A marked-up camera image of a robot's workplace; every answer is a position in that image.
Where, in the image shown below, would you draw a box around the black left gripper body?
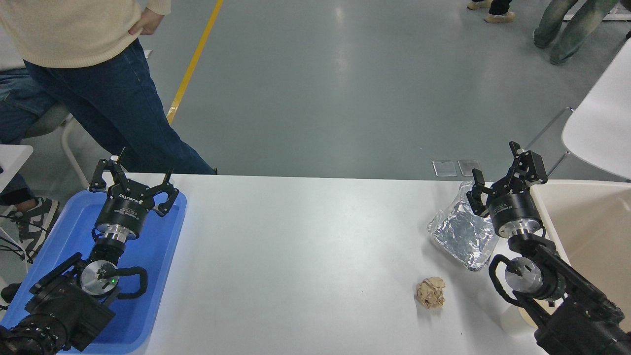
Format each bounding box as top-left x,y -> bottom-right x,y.
96,180 -> 155,233

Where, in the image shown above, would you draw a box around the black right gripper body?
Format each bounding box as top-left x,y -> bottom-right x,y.
485,189 -> 538,230

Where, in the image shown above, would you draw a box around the white paper cup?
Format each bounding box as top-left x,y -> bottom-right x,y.
499,296 -> 538,337

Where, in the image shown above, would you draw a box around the standing person's hand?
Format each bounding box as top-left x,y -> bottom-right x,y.
129,8 -> 165,36

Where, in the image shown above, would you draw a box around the crumpled foil tray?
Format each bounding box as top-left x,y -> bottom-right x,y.
427,181 -> 501,272

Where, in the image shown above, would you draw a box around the blue plastic tray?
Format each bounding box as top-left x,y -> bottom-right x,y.
0,189 -> 188,355

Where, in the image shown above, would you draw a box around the standing person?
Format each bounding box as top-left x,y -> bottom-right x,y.
0,0 -> 218,176

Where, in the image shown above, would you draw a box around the large pale bin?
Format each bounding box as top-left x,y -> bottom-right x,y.
530,179 -> 631,336

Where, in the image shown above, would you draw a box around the white chair with metal legs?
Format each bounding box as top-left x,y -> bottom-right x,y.
523,37 -> 631,181

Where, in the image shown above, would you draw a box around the small white side table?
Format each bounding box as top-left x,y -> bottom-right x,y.
0,144 -> 34,194

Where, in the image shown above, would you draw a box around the crumpled tan paper ball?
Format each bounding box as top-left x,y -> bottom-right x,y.
416,277 -> 446,310

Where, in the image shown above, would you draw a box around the seated person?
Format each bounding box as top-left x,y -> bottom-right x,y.
0,67 -> 61,258

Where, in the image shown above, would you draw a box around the distant person, legs apart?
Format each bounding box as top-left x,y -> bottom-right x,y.
533,0 -> 620,66

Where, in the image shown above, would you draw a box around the black floor object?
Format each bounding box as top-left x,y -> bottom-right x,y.
0,283 -> 22,304

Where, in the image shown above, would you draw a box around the distant person, pale shoes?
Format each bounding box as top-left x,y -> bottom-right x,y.
467,0 -> 516,24

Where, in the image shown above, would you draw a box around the grey stool with white frame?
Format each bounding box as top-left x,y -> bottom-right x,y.
25,103 -> 92,189

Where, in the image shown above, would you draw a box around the white floor rail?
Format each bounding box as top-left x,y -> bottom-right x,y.
564,13 -> 631,21

